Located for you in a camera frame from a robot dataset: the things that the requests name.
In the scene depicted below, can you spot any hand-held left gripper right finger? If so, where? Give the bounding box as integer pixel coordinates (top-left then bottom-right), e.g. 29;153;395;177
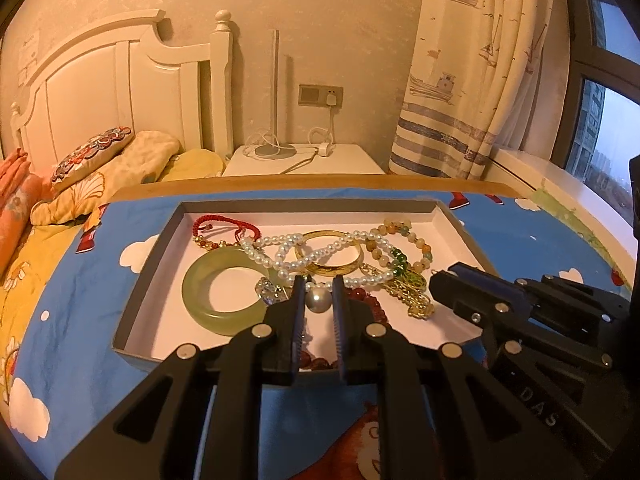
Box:
331;275;586;480

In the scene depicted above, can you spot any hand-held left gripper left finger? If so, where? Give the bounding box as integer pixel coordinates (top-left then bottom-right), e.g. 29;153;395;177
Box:
55;274;307;480

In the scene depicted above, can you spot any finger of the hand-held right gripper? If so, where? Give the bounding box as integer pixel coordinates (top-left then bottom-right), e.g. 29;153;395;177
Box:
449;262;637;348
428;269;628;463

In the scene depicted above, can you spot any white pearl necklace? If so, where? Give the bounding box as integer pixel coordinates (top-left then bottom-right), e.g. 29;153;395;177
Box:
240;229;381;316

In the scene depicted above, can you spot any dark red bead bracelet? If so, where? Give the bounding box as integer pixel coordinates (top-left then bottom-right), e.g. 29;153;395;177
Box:
297;285;388;371

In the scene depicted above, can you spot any green gold brooch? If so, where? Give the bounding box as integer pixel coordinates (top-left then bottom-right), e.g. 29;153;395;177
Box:
385;247;431;296

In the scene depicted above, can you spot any red cord bracelet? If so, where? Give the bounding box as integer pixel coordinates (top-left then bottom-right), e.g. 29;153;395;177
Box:
191;215;262;252

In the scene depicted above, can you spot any white tray with grey rim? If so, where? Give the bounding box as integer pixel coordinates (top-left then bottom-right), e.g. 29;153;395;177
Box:
111;199;501;376

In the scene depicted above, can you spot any clear crystal brooch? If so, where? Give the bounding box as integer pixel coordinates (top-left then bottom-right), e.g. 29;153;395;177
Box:
254;277;285;306

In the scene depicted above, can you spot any gold bangle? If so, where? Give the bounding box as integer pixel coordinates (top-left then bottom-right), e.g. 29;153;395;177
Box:
294;229;365;277

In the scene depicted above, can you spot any white window sill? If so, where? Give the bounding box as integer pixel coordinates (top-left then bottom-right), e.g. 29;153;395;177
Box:
492;147;640;241

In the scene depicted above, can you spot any dark framed window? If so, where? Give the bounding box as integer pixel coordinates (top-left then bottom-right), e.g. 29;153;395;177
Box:
550;0;640;221

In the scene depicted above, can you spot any pale green jade bangle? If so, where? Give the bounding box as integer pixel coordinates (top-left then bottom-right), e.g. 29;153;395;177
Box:
181;246;283;333

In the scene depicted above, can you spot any white nightstand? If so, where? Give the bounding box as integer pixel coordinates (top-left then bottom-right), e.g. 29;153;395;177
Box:
221;142;388;178

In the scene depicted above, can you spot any white desk lamp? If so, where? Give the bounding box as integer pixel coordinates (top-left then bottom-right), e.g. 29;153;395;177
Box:
254;30;297;158

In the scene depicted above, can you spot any plain yellow pillow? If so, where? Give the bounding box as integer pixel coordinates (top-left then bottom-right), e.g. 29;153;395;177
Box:
160;147;226;183

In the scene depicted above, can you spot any blue cartoon printed cloth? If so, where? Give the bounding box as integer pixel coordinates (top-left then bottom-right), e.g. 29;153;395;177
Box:
0;187;631;480

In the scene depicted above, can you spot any ship print curtain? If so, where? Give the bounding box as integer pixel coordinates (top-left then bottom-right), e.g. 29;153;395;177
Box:
389;0;571;181

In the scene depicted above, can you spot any cream floral pillow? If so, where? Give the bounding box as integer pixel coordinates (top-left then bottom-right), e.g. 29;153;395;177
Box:
30;130;181;226

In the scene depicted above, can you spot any embroidered round pattern cushion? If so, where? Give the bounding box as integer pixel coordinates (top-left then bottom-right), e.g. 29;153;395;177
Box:
50;126;136;193

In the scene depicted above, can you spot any white bed headboard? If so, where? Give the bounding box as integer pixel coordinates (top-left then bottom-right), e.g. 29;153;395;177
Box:
10;7;236;161

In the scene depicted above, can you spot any orange quilt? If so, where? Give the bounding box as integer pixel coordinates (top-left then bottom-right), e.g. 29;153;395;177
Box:
0;147;43;276

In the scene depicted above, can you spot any gold green chain bracelet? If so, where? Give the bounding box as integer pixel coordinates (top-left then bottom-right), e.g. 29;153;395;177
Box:
360;262;436;321

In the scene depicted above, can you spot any multicolour stone bead bracelet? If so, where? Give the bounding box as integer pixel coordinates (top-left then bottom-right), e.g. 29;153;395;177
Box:
360;217;435;273

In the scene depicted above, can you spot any white cable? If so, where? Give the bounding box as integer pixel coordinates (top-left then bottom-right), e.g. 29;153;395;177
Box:
242;105;341;173

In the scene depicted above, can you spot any grey wall socket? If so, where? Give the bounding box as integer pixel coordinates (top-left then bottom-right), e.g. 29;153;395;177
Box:
298;84;344;108

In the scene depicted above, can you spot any white wall plate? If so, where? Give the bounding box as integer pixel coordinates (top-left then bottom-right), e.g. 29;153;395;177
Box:
19;34;42;83

